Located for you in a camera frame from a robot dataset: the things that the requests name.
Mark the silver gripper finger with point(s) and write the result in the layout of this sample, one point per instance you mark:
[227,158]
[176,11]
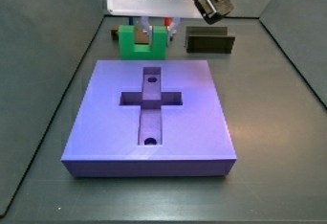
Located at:
[147,27]
[171,28]

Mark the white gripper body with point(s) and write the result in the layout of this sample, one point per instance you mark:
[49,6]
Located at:
[157,8]

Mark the green U-shaped block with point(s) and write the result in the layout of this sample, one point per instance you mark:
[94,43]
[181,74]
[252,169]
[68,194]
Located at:
[153,51]

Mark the purple board with cross slot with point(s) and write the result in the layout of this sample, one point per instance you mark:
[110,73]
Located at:
[149,122]

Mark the red peg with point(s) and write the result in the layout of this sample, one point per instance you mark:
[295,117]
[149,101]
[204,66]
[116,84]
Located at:
[167,21]

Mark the blue peg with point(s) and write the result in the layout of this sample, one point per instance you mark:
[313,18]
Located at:
[131,20]

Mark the black ribbed block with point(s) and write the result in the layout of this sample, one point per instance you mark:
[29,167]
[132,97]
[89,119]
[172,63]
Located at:
[209,40]

